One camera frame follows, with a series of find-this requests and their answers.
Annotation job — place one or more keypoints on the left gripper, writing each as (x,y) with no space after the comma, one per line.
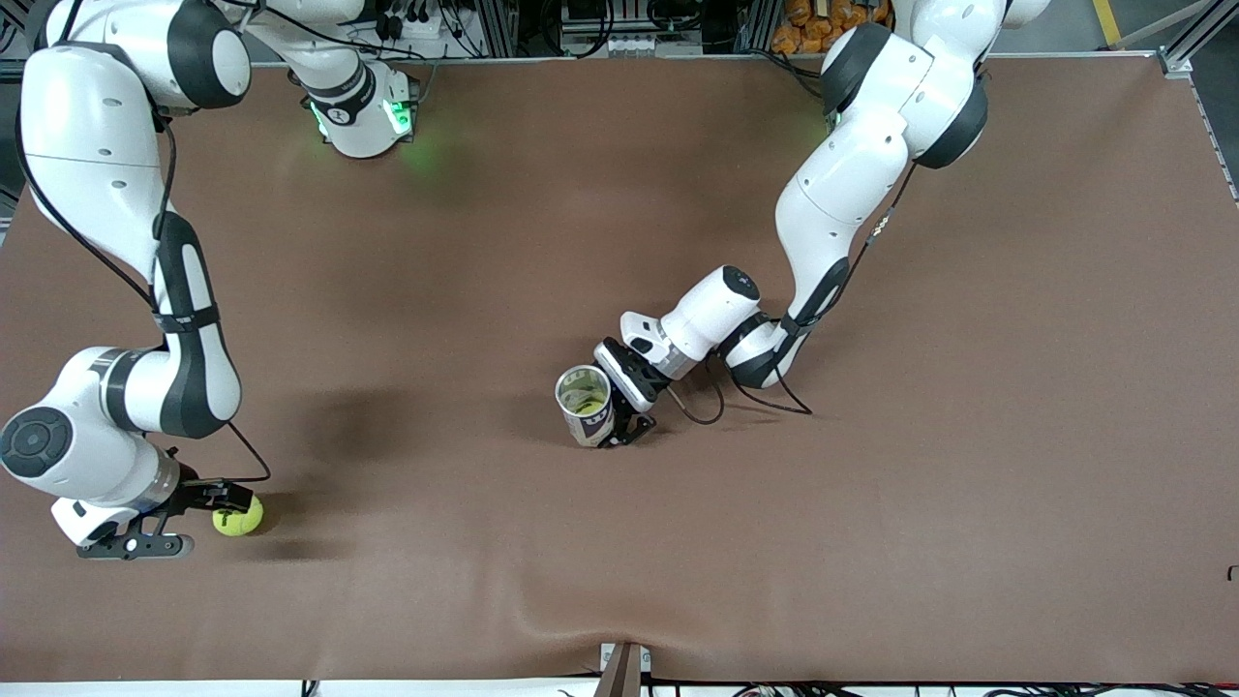
(634,374)

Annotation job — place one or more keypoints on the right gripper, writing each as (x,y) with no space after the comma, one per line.
(200,496)

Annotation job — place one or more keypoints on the clear tennis ball can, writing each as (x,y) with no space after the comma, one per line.
(592,426)

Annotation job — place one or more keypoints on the yellow tennis ball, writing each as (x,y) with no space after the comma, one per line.
(581,397)
(237,525)

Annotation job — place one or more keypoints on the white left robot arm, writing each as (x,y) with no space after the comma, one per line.
(852,184)

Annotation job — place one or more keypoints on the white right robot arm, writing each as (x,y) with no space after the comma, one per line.
(87,145)

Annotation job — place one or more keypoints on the brown table mat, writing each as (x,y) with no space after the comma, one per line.
(619,542)

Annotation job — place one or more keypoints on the grey electronics box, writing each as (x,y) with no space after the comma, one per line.
(615,29)

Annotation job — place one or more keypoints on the orange snack bag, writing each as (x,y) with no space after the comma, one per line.
(808,29)

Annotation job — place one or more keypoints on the white power strip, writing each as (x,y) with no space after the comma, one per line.
(411,21)

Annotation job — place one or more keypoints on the aluminium frame post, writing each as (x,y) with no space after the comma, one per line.
(757,25)
(496,27)

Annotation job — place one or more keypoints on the aluminium frame profile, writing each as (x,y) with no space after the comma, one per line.
(1195,34)

